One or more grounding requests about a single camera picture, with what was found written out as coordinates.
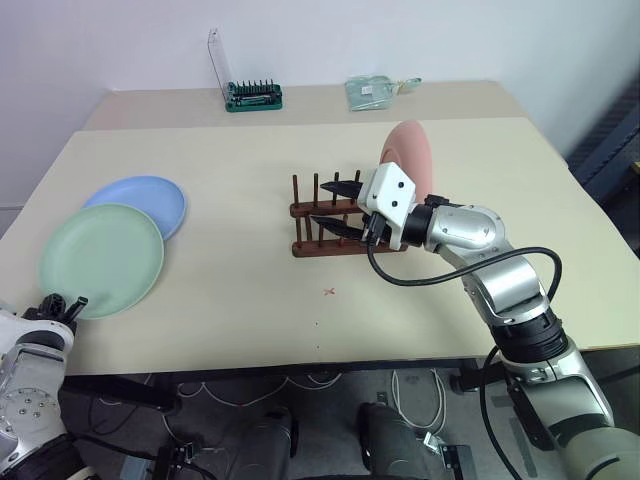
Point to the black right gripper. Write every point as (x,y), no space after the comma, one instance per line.
(376,231)

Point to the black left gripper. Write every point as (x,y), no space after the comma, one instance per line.
(54,307)

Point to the green plate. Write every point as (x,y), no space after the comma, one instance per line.
(100,260)

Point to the pink plate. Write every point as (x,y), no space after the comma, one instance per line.
(412,155)

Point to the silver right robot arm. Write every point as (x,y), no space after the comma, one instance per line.
(505,280)

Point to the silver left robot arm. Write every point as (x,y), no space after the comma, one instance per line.
(30,395)

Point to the wooden dish rack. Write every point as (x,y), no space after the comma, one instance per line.
(305,215)

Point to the clear plastic bag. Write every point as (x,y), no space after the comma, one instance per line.
(370,91)

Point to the blue plate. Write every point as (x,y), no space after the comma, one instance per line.
(145,195)

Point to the green screwdriver bit set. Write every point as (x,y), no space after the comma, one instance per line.
(252,96)

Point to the dark rounded robot leg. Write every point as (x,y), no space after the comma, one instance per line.
(390,440)
(270,445)

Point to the dark blue crate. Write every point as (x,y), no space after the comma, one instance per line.
(610,145)

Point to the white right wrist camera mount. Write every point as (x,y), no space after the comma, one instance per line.
(390,192)

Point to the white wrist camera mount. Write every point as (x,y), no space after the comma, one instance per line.
(25,325)
(390,192)

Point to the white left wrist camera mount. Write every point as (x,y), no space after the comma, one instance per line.
(25,325)

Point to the black table frame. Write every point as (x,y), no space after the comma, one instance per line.
(120,390)

